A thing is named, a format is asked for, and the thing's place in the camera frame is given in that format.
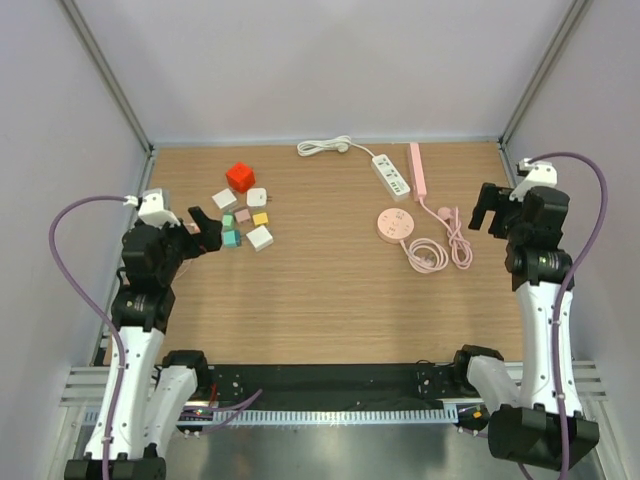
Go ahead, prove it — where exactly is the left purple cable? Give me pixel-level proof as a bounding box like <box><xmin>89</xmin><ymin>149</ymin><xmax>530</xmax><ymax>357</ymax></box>
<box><xmin>48</xmin><ymin>195</ymin><xmax>141</xmax><ymax>480</ymax></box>

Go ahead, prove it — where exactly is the white power strip cable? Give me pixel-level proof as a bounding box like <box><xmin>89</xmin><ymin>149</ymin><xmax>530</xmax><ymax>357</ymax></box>
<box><xmin>297</xmin><ymin>134</ymin><xmax>376</xmax><ymax>159</ymax></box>

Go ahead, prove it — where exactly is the pink round socket base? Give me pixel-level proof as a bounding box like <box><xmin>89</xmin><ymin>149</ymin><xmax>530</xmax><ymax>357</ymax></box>
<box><xmin>376</xmin><ymin>208</ymin><xmax>415</xmax><ymax>244</ymax></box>

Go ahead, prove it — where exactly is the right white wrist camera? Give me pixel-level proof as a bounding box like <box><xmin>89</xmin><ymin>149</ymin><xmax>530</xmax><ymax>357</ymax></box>
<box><xmin>509</xmin><ymin>158</ymin><xmax>558</xmax><ymax>202</ymax></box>

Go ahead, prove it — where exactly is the pink power strip cable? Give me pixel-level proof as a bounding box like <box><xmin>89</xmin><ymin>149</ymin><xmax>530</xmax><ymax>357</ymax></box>
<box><xmin>419</xmin><ymin>197</ymin><xmax>474</xmax><ymax>271</ymax></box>

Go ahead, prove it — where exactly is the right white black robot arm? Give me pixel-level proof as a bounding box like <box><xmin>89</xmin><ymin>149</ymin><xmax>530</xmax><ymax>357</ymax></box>
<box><xmin>450</xmin><ymin>183</ymin><xmax>600</xmax><ymax>475</ymax></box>

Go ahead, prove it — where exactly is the yellow small plug adapter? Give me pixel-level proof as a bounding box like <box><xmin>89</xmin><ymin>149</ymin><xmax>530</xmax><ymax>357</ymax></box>
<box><xmin>252</xmin><ymin>212</ymin><xmax>269</xmax><ymax>227</ymax></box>

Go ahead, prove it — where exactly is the white square charger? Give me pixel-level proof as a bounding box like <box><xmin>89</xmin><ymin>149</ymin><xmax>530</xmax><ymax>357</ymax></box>
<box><xmin>246</xmin><ymin>187</ymin><xmax>270</xmax><ymax>208</ymax></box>

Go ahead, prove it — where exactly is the white 80W charger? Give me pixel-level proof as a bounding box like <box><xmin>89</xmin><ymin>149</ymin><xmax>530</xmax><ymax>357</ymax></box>
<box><xmin>246</xmin><ymin>225</ymin><xmax>274</xmax><ymax>252</ymax></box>

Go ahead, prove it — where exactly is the teal plug adapter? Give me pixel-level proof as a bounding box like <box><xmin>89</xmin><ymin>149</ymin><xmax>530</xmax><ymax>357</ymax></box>
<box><xmin>221</xmin><ymin>229</ymin><xmax>242</xmax><ymax>248</ymax></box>

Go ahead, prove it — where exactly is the pink beige charger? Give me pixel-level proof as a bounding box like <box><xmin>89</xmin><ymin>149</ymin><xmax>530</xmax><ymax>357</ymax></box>
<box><xmin>234</xmin><ymin>208</ymin><xmax>252</xmax><ymax>224</ymax></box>

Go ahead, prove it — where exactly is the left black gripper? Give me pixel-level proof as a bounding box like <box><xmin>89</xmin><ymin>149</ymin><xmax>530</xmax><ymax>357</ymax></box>
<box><xmin>150</xmin><ymin>207</ymin><xmax>220</xmax><ymax>284</ymax></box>

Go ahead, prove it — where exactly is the white slotted cable duct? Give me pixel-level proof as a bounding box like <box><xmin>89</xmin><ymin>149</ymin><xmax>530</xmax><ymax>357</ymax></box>
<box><xmin>82</xmin><ymin>407</ymin><xmax>459</xmax><ymax>426</ymax></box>

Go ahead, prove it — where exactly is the red cube plug adapter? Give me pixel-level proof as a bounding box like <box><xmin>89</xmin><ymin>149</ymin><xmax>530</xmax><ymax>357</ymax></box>
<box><xmin>225</xmin><ymin>162</ymin><xmax>256</xmax><ymax>194</ymax></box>

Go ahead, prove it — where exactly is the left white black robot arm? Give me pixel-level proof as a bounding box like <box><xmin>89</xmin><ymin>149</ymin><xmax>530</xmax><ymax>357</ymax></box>
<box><xmin>64</xmin><ymin>206</ymin><xmax>222</xmax><ymax>479</ymax></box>

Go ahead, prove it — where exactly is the aluminium frame rail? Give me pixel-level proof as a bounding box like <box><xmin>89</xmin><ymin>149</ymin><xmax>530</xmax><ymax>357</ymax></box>
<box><xmin>60</xmin><ymin>366</ymin><xmax>109</xmax><ymax>407</ymax></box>

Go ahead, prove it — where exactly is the pink power strip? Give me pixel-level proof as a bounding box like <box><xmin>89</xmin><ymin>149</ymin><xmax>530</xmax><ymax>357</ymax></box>
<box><xmin>408</xmin><ymin>142</ymin><xmax>427</xmax><ymax>203</ymax></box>

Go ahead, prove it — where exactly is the green plug adapter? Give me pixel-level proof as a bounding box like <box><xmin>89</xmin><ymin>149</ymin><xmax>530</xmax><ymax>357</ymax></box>
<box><xmin>221</xmin><ymin>213</ymin><xmax>235</xmax><ymax>229</ymax></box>

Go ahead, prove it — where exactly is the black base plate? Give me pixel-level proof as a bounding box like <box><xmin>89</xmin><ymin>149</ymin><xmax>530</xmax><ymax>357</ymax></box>
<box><xmin>193</xmin><ymin>360</ymin><xmax>477</xmax><ymax>408</ymax></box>

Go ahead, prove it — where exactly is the small pink plug adapter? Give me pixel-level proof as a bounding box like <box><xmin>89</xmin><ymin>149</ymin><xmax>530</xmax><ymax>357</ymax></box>
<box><xmin>186</xmin><ymin>223</ymin><xmax>200</xmax><ymax>234</ymax></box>

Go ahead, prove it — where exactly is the white power strip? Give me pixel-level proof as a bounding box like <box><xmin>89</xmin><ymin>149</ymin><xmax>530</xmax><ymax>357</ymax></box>
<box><xmin>371</xmin><ymin>154</ymin><xmax>411</xmax><ymax>202</ymax></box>

